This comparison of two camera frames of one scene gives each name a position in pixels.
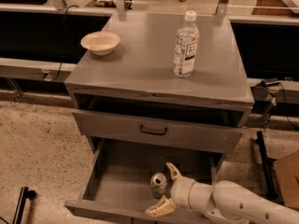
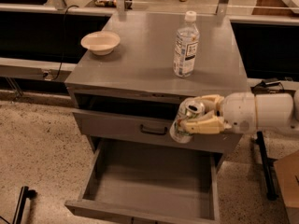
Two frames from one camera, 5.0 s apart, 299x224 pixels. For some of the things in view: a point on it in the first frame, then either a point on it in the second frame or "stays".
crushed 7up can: [159, 184] to [188, 107]
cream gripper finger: [174, 173] to [218, 102]
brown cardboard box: [287, 172] stays
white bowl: [100, 42] stays
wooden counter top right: [269, 4] stays
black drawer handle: [156, 133] stays
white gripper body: [179, 190] to [239, 111]
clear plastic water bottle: [187, 48] stays
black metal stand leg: [269, 167] stays
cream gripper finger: [162, 207] to [207, 123]
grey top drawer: [158, 132] stays
